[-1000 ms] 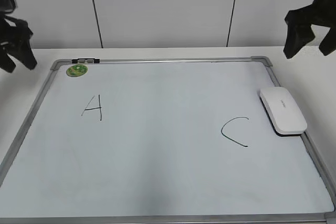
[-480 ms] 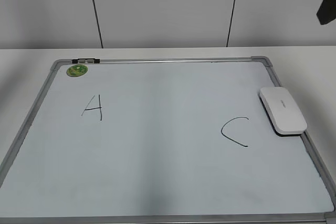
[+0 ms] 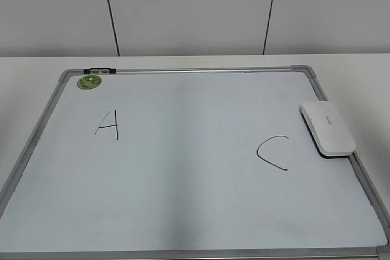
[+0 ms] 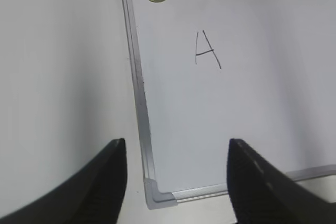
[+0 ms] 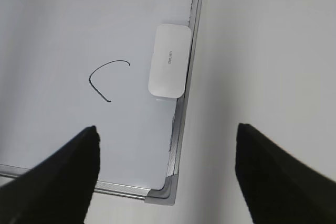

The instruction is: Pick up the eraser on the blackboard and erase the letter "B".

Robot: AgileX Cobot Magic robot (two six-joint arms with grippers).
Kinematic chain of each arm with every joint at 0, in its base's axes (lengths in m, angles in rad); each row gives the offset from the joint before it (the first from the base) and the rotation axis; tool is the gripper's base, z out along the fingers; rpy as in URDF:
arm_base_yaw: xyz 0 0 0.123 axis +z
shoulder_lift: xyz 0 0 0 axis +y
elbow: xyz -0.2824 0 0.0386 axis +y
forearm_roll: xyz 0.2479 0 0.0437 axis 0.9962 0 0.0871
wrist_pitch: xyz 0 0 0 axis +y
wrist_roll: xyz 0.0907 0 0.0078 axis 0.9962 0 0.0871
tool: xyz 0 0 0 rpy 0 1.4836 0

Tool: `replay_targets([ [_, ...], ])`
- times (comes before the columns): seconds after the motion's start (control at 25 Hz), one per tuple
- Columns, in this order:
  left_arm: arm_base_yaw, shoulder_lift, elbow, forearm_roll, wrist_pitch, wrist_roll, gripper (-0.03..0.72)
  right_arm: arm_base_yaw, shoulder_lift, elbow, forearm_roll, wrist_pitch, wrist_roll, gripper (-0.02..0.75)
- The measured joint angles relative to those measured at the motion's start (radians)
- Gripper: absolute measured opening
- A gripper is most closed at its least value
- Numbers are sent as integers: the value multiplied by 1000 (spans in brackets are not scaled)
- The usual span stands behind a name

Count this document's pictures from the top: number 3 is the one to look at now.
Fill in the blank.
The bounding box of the round green magnet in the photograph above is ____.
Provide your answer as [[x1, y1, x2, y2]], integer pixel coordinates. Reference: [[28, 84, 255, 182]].
[[77, 75, 102, 90]]

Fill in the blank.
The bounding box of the white whiteboard with aluminium frame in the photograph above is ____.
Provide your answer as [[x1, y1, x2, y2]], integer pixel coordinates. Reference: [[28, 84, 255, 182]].
[[1, 66, 389, 259]]

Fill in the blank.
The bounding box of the white rectangular whiteboard eraser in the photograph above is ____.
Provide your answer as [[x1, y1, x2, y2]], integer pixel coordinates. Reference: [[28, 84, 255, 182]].
[[300, 100, 357, 158]]

